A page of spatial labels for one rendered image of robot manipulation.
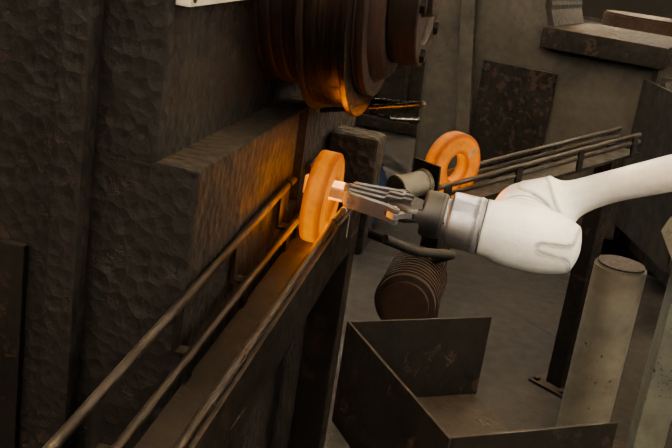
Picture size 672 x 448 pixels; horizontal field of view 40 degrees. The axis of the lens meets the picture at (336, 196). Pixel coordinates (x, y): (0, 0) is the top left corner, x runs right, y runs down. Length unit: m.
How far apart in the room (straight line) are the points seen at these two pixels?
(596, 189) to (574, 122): 2.58
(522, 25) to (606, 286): 2.16
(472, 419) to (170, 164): 0.49
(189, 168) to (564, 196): 0.70
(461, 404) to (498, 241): 0.31
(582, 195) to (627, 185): 0.08
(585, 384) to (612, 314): 0.19
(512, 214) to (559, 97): 2.74
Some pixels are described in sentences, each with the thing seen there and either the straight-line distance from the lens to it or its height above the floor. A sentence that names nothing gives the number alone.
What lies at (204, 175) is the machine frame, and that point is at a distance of 1.13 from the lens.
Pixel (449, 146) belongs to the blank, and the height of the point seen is 0.76.
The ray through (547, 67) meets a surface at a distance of 4.16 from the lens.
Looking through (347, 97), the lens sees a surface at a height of 0.93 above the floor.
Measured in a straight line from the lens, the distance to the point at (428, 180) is 1.96.
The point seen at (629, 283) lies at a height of 0.49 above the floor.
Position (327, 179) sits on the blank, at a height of 0.79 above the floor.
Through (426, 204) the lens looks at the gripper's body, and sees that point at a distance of 1.45.
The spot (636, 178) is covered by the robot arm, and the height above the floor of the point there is 0.86.
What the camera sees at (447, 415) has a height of 0.61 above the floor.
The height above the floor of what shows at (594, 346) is 0.32.
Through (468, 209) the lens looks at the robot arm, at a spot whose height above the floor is 0.78.
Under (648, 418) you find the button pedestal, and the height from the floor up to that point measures 0.16.
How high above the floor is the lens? 1.18
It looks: 16 degrees down
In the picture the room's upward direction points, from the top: 8 degrees clockwise
